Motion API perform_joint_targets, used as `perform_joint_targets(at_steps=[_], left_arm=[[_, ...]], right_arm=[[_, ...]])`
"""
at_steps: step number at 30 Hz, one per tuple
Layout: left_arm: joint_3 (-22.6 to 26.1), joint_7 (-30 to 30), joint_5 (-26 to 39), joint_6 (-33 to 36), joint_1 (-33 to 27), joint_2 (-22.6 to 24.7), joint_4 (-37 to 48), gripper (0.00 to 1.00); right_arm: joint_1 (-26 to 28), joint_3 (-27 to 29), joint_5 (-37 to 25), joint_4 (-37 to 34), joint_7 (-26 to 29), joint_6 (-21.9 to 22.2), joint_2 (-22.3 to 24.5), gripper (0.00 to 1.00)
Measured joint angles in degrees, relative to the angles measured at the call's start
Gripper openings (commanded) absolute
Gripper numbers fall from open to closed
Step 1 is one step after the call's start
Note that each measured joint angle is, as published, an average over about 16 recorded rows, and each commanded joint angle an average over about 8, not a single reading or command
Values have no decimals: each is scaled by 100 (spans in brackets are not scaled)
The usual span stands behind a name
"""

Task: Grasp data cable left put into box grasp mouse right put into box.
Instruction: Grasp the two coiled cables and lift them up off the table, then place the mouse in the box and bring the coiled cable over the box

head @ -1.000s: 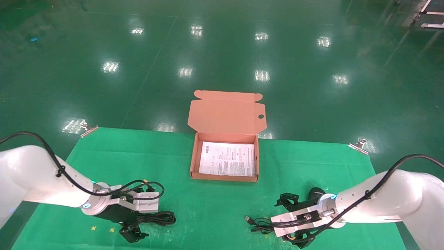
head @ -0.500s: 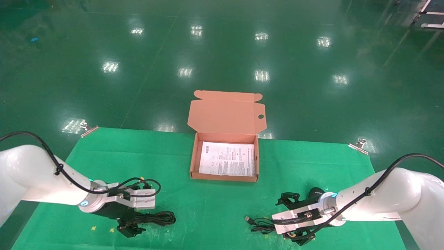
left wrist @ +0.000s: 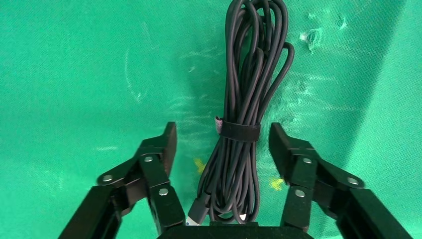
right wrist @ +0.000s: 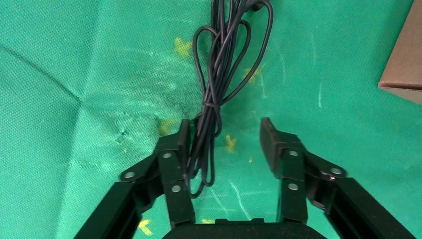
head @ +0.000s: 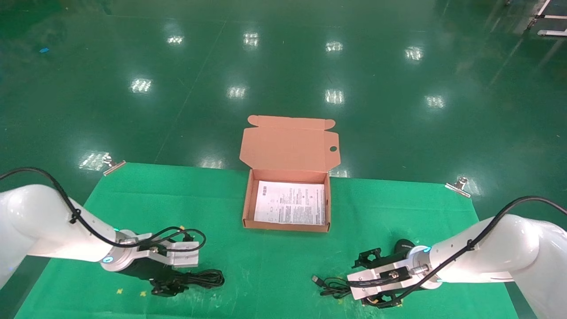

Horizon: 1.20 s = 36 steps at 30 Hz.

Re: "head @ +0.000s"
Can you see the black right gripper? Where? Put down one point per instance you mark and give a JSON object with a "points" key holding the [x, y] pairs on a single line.
{"points": [[394, 259]]}

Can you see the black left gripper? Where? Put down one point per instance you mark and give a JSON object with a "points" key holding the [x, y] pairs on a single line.
{"points": [[144, 270]]}

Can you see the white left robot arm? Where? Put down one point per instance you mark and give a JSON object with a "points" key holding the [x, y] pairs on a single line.
{"points": [[40, 226]]}

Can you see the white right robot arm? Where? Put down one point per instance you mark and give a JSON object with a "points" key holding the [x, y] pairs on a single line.
{"points": [[509, 252]]}

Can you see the open brown cardboard box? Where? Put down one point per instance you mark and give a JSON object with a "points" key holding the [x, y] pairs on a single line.
{"points": [[288, 146]]}

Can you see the green table mat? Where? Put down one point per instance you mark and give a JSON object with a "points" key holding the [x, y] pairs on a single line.
{"points": [[266, 266]]}

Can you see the white printed instruction sheet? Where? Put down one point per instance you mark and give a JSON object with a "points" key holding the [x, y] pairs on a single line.
{"points": [[290, 204]]}

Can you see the silver metal clip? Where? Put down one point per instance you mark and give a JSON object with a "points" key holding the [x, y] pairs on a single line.
{"points": [[458, 187], [113, 166]]}

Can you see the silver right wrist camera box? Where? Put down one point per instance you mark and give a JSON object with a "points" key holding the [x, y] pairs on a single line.
{"points": [[381, 279]]}

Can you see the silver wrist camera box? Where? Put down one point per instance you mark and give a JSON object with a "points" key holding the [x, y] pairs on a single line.
{"points": [[177, 256], [381, 279]]}

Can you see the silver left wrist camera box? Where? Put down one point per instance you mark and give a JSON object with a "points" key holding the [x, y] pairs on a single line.
{"points": [[177, 256]]}

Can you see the white metal frame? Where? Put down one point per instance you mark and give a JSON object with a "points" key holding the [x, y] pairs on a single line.
{"points": [[549, 17]]}

